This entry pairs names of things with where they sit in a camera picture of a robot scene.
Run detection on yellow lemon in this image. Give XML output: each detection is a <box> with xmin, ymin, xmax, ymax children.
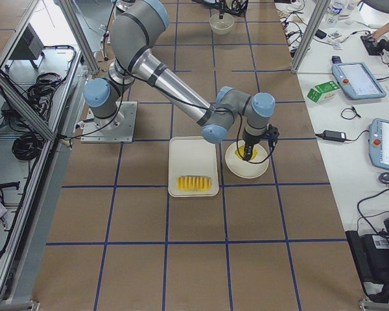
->
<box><xmin>234</xmin><ymin>145</ymin><xmax>257</xmax><ymax>163</ymax></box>

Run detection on cream bowl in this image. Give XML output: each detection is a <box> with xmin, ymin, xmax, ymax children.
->
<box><xmin>209</xmin><ymin>13</ymin><xmax>235</xmax><ymax>35</ymax></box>

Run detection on operator hand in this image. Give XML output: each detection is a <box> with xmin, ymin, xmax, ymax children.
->
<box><xmin>371</xmin><ymin>29</ymin><xmax>387</xmax><ymax>41</ymax></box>

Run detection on cream round plate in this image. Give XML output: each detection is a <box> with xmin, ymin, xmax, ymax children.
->
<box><xmin>225</xmin><ymin>140</ymin><xmax>269</xmax><ymax>179</ymax></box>

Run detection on cream rectangular tray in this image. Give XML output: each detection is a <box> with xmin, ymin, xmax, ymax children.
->
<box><xmin>168</xmin><ymin>136</ymin><xmax>219</xmax><ymax>197</ymax></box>

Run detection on sliced yellow fruit row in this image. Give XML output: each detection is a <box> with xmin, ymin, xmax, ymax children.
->
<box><xmin>176</xmin><ymin>176</ymin><xmax>211</xmax><ymax>192</ymax></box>

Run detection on black power adapter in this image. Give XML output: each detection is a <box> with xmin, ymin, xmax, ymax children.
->
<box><xmin>323</xmin><ymin>130</ymin><xmax>347</xmax><ymax>143</ymax></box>

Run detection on green white carton box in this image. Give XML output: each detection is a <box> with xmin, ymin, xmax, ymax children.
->
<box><xmin>307</xmin><ymin>80</ymin><xmax>340</xmax><ymax>103</ymax></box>

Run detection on upper blue teach pendant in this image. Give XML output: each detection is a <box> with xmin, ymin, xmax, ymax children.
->
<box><xmin>331</xmin><ymin>62</ymin><xmax>386</xmax><ymax>100</ymax></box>

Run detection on blue teach pendant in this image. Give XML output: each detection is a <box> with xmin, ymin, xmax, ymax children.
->
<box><xmin>369</xmin><ymin>118</ymin><xmax>389</xmax><ymax>170</ymax></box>
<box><xmin>331</xmin><ymin>62</ymin><xmax>386</xmax><ymax>100</ymax></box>

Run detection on lower blue teach pendant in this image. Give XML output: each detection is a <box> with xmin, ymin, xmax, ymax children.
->
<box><xmin>369</xmin><ymin>118</ymin><xmax>389</xmax><ymax>170</ymax></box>

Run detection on grey round mouse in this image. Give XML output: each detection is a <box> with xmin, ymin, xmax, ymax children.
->
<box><xmin>378</xmin><ymin>172</ymin><xmax>389</xmax><ymax>185</ymax></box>

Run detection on black joystick controller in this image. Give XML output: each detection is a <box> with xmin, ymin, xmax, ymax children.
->
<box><xmin>360</xmin><ymin>36</ymin><xmax>389</xmax><ymax>56</ymax></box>

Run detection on clear plastic water bottle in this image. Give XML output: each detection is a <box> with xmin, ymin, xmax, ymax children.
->
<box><xmin>325</xmin><ymin>0</ymin><xmax>345</xmax><ymax>27</ymax></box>

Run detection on black device bottom right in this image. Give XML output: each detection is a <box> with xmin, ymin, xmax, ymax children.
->
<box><xmin>346</xmin><ymin>217</ymin><xmax>389</xmax><ymax>303</ymax></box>

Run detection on grey electronics box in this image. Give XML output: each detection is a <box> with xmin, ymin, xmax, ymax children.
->
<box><xmin>9</xmin><ymin>23</ymin><xmax>44</xmax><ymax>69</ymax></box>

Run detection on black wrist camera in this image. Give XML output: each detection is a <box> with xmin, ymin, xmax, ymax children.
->
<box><xmin>266</xmin><ymin>124</ymin><xmax>279</xmax><ymax>148</ymax></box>

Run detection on small black looped cable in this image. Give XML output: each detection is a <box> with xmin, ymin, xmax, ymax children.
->
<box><xmin>340</xmin><ymin>106</ymin><xmax>361</xmax><ymax>119</ymax></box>

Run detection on aluminium frame post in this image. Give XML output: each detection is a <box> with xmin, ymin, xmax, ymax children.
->
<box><xmin>291</xmin><ymin>0</ymin><xmax>330</xmax><ymax>73</ymax></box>

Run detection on coiled black cables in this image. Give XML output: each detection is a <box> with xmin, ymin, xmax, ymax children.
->
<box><xmin>11</xmin><ymin>132</ymin><xmax>42</xmax><ymax>161</ymax></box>

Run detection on aluminium diagonal frame beam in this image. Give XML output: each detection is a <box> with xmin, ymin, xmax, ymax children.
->
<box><xmin>0</xmin><ymin>69</ymin><xmax>56</xmax><ymax>141</ymax></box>

